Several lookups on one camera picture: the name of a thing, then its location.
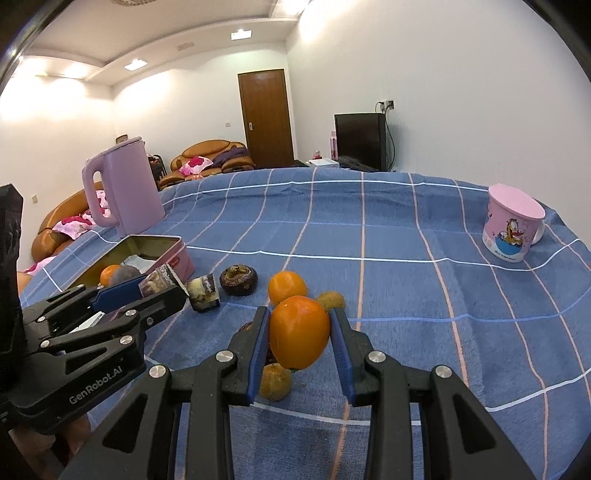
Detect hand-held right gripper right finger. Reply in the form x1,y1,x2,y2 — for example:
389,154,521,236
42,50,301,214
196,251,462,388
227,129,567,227
329,307,539,480

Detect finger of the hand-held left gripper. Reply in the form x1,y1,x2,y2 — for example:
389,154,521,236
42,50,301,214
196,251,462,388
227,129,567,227
27,285,188,357
21,278,146,329

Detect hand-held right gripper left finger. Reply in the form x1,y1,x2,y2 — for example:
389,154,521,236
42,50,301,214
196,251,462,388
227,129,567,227
58,306,273,480

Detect large orange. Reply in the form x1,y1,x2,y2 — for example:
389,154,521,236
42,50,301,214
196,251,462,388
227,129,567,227
269,295,331,370

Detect pink tin box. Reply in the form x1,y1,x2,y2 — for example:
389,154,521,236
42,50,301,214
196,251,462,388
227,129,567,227
69,234,195,301

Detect brown kiwi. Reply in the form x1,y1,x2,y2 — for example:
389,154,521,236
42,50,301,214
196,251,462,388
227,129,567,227
315,291,346,313

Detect person's left hand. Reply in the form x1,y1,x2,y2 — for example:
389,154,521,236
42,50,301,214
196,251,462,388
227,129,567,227
56,412,92,463

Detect small wrinkled orange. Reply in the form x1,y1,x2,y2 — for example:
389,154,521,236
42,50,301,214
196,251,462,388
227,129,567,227
259,363,293,401

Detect white printed paper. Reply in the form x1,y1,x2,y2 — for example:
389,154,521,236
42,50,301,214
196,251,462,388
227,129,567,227
121,255,160,276

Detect round orange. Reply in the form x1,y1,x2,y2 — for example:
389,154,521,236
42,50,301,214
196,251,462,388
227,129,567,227
268,271,308,306

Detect pink floral pillow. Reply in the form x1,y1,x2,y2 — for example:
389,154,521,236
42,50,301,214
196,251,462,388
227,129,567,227
25,256,57,276
90,189,112,220
53,213,96,239
180,157,214,176

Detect blue checked tablecloth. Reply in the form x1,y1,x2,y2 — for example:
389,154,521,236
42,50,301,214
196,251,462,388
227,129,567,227
18,166,591,480

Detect long brown leather sofa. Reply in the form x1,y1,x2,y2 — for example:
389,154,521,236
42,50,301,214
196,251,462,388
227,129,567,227
31,181,112,261

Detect purple electric kettle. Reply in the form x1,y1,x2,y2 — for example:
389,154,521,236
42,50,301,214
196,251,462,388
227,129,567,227
82,136,166,238

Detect purple cloth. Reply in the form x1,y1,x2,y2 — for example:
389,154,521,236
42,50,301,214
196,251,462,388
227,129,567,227
212,147,248,167

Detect pink cartoon cup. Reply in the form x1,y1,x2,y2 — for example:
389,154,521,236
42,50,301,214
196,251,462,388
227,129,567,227
482,184,546,263

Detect brown wooden door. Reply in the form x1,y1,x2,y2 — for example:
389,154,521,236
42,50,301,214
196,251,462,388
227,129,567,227
238,69,295,169

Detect black television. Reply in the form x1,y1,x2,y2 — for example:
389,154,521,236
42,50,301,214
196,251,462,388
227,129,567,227
334,113,387,172

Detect black power cable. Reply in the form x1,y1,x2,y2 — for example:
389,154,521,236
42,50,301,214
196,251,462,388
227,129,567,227
385,110,398,172

